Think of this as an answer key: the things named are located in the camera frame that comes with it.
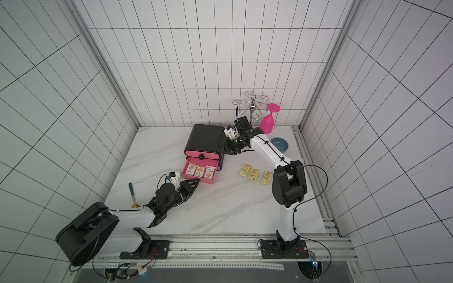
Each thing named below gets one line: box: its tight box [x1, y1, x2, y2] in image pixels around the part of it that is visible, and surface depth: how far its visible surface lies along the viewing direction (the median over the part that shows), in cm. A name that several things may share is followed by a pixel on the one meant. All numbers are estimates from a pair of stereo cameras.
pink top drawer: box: [185, 150, 220, 160], surface depth 89 cm
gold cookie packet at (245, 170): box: [238, 162, 252, 177], surface depth 99 cm
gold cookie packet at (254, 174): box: [248, 168, 261, 182], surface depth 97 cm
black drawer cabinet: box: [184, 123, 226, 168], surface depth 95 cm
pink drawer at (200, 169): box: [180, 157, 219, 185], surface depth 90 cm
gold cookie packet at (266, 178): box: [260, 170, 273, 186], surface depth 95 cm
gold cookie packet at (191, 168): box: [185, 162, 198, 176], surface depth 91 cm
